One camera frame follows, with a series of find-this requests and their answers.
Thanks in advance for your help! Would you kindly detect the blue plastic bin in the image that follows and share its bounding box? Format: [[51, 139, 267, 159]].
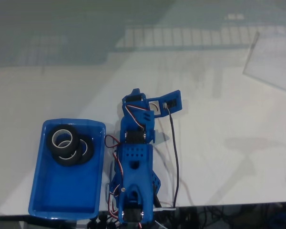
[[28, 118, 107, 220]]

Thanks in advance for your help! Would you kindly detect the clear acrylic sheet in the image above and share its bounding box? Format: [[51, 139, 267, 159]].
[[242, 31, 286, 95]]

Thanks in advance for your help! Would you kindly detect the red servo wire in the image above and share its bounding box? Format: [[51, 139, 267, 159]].
[[123, 104, 146, 131], [104, 135, 121, 149]]

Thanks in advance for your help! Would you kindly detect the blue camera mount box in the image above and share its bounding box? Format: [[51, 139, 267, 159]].
[[147, 90, 183, 118]]

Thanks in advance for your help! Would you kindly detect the black camera cable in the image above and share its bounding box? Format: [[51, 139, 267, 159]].
[[166, 108, 181, 209]]

